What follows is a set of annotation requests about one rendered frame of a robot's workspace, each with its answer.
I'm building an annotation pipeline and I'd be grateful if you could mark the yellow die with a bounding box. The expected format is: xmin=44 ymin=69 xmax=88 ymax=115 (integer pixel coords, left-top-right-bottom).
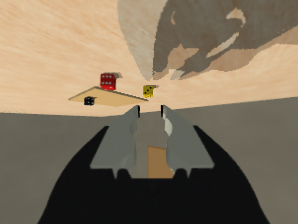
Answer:
xmin=143 ymin=86 xmax=153 ymax=98

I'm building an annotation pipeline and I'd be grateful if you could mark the red die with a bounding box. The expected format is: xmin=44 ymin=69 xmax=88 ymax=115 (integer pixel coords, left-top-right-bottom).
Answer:
xmin=100 ymin=74 xmax=116 ymax=90

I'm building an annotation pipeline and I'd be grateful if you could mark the black die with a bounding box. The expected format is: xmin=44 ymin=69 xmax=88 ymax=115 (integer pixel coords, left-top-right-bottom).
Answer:
xmin=84 ymin=97 xmax=94 ymax=106

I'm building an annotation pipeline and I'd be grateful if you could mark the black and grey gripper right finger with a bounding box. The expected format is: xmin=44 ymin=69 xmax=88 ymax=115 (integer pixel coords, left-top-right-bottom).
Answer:
xmin=161 ymin=105 xmax=270 ymax=224

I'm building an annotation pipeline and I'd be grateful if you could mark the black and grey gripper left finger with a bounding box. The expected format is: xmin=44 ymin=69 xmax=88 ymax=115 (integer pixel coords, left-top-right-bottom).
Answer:
xmin=37 ymin=105 xmax=140 ymax=224

